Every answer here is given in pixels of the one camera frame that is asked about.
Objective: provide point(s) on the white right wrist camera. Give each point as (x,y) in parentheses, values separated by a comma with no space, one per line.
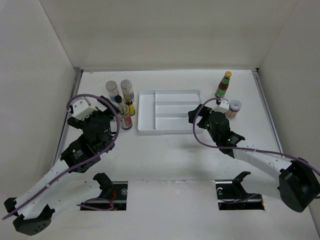
(222,106)

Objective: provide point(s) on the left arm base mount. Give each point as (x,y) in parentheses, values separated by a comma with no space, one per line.
(113,195)

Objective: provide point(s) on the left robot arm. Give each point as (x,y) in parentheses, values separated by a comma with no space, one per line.
(35,209)

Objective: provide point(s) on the white lid sauce jar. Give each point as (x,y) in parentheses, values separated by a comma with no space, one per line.
(234,108)

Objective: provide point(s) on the white peppercorn spice jar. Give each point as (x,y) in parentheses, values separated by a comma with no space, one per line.
(112,89)

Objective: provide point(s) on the small gold cap oil bottle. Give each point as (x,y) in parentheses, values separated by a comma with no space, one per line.
(130,106)

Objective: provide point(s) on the silver lid spice jar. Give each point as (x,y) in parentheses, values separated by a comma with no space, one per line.
(127,90)

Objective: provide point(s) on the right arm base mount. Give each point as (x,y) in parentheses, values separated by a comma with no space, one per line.
(231,196)

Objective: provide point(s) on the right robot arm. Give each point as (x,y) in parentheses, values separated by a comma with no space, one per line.
(294,181)

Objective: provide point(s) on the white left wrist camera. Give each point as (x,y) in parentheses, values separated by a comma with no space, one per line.
(82,108)

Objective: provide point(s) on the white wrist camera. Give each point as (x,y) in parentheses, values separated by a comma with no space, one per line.
(222,106)
(82,108)

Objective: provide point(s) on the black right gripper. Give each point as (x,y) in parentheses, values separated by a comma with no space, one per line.
(205,112)

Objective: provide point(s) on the black cap soy sauce bottle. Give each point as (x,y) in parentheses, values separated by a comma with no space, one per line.
(124,114)

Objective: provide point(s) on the yellow cap chili sauce bottle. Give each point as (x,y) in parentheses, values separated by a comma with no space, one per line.
(223,85)

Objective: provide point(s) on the white divided organizer tray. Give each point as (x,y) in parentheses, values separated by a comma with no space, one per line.
(165,112)

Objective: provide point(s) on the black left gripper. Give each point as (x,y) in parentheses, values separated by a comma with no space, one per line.
(111,112)

